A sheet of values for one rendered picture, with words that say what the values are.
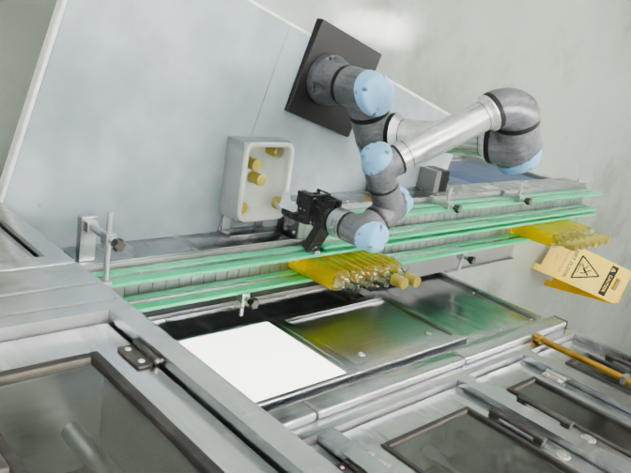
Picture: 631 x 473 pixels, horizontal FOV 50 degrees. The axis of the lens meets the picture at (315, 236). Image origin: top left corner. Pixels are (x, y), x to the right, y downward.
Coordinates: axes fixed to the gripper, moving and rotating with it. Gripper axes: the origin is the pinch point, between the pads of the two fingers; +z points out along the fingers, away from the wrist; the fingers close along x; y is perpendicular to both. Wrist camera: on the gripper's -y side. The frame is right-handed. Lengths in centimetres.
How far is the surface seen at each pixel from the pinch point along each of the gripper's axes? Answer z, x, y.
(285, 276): 0.0, -4.0, -21.7
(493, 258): 4, -122, -36
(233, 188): 11.7, 8.9, 2.5
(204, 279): 3.8, 21.6, -19.4
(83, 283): -41, 76, 7
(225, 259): 0.8, 17.4, -13.4
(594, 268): 54, -348, -97
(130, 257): 5.2, 42.8, -10.5
